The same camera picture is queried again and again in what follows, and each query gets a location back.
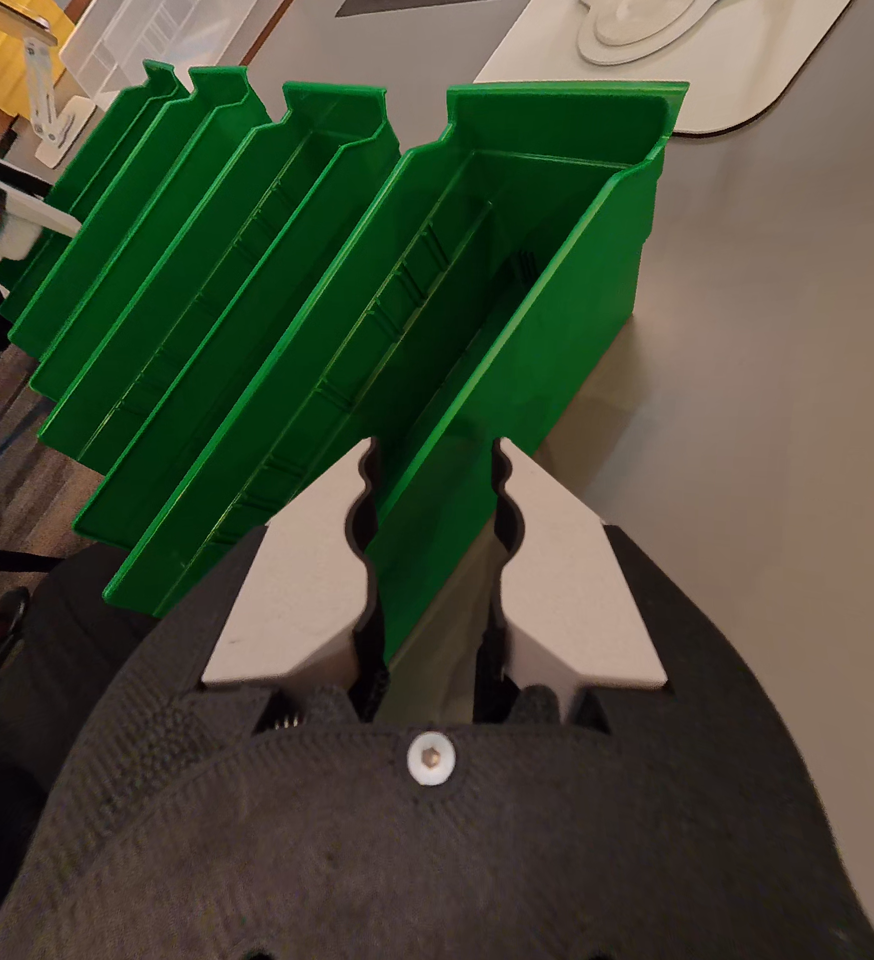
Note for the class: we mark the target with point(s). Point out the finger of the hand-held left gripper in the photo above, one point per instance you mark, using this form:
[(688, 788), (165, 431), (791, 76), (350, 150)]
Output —
[(32, 202)]

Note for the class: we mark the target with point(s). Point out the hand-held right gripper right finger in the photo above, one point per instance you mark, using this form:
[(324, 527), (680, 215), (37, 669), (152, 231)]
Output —
[(579, 600)]

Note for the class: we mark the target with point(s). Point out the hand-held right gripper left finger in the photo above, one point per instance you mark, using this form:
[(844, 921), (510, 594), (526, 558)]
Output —
[(287, 600)]

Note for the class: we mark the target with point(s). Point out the green plastic bin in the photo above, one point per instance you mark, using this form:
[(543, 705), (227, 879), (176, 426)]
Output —
[(167, 187), (557, 300), (107, 142), (257, 262)]

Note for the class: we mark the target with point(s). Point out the white desk lamp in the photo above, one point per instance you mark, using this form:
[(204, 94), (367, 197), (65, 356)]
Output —
[(66, 131)]

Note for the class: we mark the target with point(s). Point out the clear plastic bin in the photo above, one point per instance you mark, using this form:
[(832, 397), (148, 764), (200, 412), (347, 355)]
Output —
[(144, 37)]

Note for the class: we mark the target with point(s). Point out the black round stand foot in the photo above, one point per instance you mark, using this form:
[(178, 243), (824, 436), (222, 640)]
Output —
[(13, 611)]

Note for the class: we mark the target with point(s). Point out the black metal bar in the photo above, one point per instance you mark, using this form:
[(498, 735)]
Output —
[(9, 559)]

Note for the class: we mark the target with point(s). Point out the grey tape strip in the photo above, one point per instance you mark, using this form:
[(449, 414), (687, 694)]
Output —
[(422, 7)]

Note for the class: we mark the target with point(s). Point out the clear glass cup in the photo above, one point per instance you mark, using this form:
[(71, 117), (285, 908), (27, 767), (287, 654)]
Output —
[(631, 37)]

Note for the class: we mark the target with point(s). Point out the white square tray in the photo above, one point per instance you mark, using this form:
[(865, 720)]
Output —
[(766, 60)]

